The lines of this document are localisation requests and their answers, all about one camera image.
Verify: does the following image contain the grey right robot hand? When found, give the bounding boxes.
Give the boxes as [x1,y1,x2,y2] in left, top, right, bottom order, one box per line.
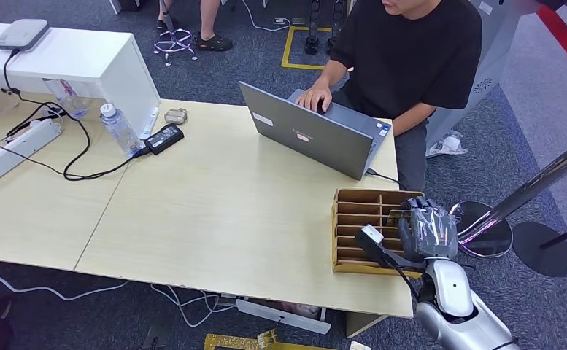
[397,196,460,265]

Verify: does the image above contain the person's right hand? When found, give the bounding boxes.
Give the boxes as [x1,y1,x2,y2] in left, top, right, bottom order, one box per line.
[295,79,334,115]

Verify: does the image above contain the forest picture card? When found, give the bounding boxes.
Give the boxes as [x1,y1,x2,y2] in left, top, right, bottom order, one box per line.
[387,209,414,228]

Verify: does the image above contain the wooden slotted card organizer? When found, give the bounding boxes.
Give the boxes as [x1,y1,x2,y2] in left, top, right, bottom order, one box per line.
[330,187,425,279]

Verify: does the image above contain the standing person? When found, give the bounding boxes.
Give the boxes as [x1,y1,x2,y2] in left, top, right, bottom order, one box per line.
[155,0,234,53]

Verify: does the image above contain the grey laptop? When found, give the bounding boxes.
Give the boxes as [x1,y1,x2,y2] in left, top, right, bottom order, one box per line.
[238,80,393,182]

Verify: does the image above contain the chrome stanchion base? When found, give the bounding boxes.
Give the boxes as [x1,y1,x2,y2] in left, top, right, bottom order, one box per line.
[449,200,514,260]

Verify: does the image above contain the black robot legs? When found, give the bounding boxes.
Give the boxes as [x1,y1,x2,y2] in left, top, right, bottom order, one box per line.
[304,0,347,56]

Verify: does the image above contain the white crumpled bag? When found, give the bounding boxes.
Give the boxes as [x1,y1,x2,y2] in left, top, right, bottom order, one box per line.
[425,130,468,160]

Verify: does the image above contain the chrome stanchion pole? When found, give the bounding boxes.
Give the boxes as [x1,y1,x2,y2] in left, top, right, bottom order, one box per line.
[456,130,567,246]

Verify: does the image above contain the black stanchion stand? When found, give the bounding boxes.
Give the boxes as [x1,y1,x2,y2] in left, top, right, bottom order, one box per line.
[511,218,567,279]

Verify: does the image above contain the beige earbud case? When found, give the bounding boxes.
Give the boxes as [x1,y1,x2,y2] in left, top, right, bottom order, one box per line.
[163,107,189,126]

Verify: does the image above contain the chrome chair base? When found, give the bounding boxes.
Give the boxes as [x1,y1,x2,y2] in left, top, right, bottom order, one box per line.
[153,12,200,68]

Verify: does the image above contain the black power adapter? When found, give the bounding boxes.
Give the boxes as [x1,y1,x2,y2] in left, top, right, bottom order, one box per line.
[143,123,186,157]

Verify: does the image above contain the long white power strip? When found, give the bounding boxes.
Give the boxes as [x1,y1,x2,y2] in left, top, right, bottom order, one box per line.
[235,297,332,336]

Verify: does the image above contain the grey kiosk with fan logo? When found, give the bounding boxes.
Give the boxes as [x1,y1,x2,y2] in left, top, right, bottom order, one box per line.
[425,0,543,152]

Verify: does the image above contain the clear water bottle white cap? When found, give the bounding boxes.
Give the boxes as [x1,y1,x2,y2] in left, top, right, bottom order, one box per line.
[99,102,144,158]

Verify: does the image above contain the yellow cardboard sheet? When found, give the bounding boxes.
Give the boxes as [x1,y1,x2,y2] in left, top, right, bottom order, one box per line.
[203,329,333,350]

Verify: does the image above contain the red barrier stripe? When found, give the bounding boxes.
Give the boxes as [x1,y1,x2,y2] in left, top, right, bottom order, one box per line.
[536,4,567,85]

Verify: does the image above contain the white desk shelf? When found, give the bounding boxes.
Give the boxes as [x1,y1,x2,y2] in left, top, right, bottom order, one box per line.
[0,20,162,141]

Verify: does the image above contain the clear water bottle red label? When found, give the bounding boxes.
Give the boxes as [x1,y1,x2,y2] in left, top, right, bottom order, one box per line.
[42,77,90,121]

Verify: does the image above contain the grey flat box device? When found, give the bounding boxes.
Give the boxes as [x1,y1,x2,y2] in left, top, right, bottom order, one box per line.
[0,18,51,53]

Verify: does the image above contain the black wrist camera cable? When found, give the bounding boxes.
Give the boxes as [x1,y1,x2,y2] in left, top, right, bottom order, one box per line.
[382,246,427,303]

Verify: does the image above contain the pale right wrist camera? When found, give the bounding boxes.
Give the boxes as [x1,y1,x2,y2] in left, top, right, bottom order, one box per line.
[355,224,386,250]

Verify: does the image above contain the black laptop charging cable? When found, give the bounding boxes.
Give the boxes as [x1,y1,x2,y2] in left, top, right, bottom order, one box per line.
[364,167,401,186]

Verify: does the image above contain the white floor cable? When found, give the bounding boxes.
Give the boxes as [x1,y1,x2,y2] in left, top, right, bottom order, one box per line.
[239,0,292,34]
[150,283,239,329]
[0,270,130,303]

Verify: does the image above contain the thick black power cable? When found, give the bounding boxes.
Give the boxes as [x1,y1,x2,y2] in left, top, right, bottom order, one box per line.
[0,47,152,183]

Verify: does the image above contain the thin black cable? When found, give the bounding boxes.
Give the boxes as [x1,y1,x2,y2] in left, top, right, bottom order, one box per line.
[0,109,67,178]

